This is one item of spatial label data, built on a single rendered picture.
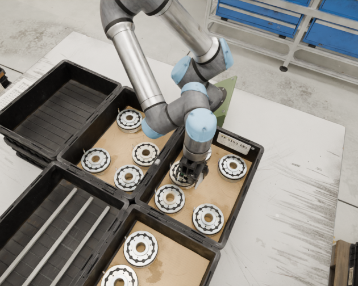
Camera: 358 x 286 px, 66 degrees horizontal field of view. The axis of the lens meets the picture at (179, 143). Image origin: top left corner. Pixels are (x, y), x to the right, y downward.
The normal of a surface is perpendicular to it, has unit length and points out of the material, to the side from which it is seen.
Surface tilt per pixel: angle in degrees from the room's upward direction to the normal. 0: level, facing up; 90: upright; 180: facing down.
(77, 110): 0
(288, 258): 0
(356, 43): 90
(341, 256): 1
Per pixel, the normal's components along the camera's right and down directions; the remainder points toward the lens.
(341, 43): -0.41, 0.74
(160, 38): 0.07, -0.56
